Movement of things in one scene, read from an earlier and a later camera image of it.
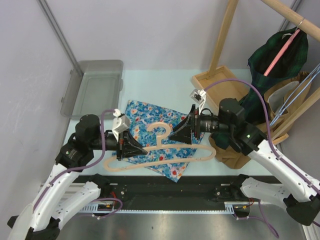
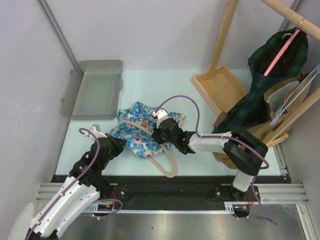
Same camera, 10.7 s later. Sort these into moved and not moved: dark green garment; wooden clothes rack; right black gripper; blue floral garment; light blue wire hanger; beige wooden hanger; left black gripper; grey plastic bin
Moved: left black gripper; blue floral garment; beige wooden hanger; right black gripper
Not moved: wooden clothes rack; dark green garment; light blue wire hanger; grey plastic bin
